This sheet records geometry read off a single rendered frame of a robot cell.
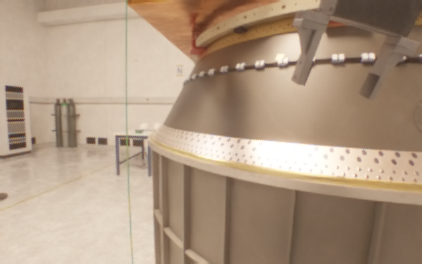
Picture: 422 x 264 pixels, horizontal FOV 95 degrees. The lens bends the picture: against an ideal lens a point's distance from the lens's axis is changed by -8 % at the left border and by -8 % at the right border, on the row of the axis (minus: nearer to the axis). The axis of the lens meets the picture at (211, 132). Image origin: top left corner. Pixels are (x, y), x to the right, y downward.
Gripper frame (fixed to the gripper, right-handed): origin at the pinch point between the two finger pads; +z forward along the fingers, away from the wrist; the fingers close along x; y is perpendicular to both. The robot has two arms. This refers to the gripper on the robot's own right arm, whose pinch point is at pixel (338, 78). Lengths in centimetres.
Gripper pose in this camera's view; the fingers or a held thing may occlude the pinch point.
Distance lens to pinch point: 40.4
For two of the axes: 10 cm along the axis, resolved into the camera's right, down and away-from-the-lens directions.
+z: -1.8, 8.6, 4.7
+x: 9.8, 1.4, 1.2
